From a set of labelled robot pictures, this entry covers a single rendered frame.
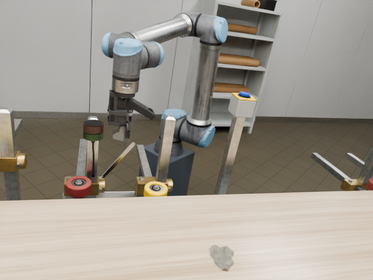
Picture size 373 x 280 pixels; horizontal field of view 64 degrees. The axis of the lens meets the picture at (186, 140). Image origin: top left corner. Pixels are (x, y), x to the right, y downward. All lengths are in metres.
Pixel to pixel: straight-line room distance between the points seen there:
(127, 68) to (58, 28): 2.65
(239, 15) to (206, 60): 2.56
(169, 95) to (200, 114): 2.29
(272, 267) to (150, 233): 0.34
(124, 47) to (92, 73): 2.73
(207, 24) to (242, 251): 1.08
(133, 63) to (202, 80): 0.70
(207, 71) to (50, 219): 1.06
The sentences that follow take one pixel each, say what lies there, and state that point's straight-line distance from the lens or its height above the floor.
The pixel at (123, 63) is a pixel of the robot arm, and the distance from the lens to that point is 0.99.
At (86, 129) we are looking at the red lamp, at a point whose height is 1.10.
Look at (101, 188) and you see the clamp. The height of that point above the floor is 0.85.
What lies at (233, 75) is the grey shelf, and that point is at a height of 0.68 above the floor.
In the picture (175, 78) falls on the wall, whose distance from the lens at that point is 3.92.
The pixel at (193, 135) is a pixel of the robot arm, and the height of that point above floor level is 0.79.
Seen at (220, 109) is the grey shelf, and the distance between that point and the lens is 4.32.
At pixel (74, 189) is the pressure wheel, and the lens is 1.01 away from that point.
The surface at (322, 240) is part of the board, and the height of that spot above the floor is 0.90.
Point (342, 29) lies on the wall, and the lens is 5.24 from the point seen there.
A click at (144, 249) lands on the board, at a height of 0.90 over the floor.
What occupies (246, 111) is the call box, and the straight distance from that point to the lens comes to 1.08.
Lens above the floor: 1.49
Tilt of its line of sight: 25 degrees down
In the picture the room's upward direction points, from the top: 10 degrees clockwise
